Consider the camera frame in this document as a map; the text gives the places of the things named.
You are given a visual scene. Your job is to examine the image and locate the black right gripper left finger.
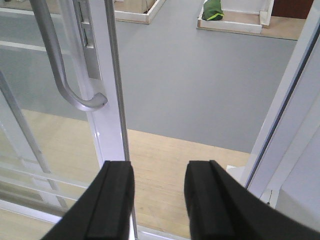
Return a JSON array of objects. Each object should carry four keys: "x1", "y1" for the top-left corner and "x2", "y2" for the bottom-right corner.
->
[{"x1": 43, "y1": 161, "x2": 135, "y2": 240}]

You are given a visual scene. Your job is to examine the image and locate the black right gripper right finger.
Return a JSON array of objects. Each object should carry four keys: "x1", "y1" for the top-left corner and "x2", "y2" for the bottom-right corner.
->
[{"x1": 184, "y1": 160, "x2": 320, "y2": 240}]

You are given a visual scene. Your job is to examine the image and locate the white sliding glass door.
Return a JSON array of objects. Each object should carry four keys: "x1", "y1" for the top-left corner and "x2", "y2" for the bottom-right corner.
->
[{"x1": 0, "y1": 0, "x2": 129, "y2": 240}]

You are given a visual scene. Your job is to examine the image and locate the silver door handle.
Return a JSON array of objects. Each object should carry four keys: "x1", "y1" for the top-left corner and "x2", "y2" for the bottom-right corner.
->
[{"x1": 30, "y1": 0, "x2": 108, "y2": 112}]

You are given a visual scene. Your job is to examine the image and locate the white bottom door track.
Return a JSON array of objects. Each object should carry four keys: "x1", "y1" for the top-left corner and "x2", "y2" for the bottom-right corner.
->
[{"x1": 128, "y1": 217, "x2": 187, "y2": 240}]

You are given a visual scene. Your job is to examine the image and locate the light wooden platform board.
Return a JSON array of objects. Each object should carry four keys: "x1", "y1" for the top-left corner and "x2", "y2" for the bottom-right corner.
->
[{"x1": 0, "y1": 109, "x2": 249, "y2": 238}]

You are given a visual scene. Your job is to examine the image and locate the distant white framed platform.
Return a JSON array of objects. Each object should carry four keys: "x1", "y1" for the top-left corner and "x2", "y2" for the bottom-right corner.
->
[{"x1": 197, "y1": 0, "x2": 306, "y2": 40}]

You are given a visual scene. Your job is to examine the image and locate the green cushion bag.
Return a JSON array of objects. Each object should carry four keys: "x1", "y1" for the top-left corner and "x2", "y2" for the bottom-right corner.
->
[{"x1": 201, "y1": 0, "x2": 224, "y2": 21}]

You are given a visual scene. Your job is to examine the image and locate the distant wooden framed box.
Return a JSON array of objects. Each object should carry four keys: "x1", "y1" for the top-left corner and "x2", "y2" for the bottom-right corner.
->
[{"x1": 113, "y1": 0, "x2": 166, "y2": 25}]

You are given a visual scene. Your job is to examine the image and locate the silver lock plate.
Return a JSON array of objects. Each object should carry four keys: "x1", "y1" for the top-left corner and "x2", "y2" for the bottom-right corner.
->
[{"x1": 73, "y1": 0, "x2": 101, "y2": 80}]

